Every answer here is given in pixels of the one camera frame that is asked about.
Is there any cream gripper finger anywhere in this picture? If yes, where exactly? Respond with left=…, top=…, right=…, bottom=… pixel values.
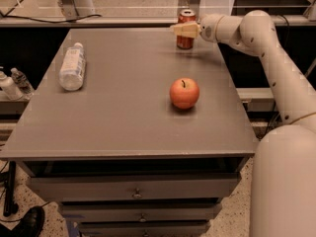
left=170, top=22, right=200, bottom=39

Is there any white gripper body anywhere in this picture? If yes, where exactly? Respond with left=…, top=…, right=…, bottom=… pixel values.
left=199, top=14, right=218, bottom=42

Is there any red coke can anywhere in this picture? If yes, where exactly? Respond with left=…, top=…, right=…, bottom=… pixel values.
left=177, top=9, right=197, bottom=49

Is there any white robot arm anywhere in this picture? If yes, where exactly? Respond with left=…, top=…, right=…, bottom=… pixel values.
left=172, top=10, right=316, bottom=237

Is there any clear plastic water bottle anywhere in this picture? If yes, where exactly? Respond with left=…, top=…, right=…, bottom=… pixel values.
left=59, top=42, right=86, bottom=91

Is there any small clear bottle on shelf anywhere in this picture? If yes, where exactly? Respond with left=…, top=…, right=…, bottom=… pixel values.
left=11, top=68, right=34, bottom=95

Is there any white squeeze bottle on shelf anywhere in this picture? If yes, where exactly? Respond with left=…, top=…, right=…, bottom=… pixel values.
left=0, top=71, right=23, bottom=101

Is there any red apple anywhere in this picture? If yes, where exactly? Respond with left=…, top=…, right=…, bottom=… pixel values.
left=169, top=78, right=199, bottom=110

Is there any grey drawer cabinet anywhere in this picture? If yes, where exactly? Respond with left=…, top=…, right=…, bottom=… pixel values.
left=0, top=27, right=263, bottom=237

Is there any top grey drawer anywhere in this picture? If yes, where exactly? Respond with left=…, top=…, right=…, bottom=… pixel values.
left=30, top=173, right=240, bottom=201

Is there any grey drawer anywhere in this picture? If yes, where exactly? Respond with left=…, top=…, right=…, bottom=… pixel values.
left=62, top=202, right=221, bottom=222
left=79, top=220, right=210, bottom=237
left=30, top=173, right=240, bottom=201

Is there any middle grey drawer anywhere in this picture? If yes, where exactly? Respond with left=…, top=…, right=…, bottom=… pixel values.
left=62, top=202, right=221, bottom=222

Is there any bottom grey drawer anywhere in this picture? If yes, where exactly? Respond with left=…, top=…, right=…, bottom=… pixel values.
left=79, top=220, right=210, bottom=237

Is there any black shoe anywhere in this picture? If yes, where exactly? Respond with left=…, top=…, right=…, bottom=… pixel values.
left=12, top=206, right=45, bottom=237

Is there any black stand leg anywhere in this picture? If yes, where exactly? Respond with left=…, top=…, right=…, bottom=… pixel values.
left=3, top=162, right=18, bottom=217

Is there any black cable at right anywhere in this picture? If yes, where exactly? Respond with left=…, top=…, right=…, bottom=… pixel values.
left=256, top=110, right=280, bottom=141

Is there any black cable on ledge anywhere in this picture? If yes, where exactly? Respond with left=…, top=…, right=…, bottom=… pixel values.
left=0, top=0, right=103, bottom=24

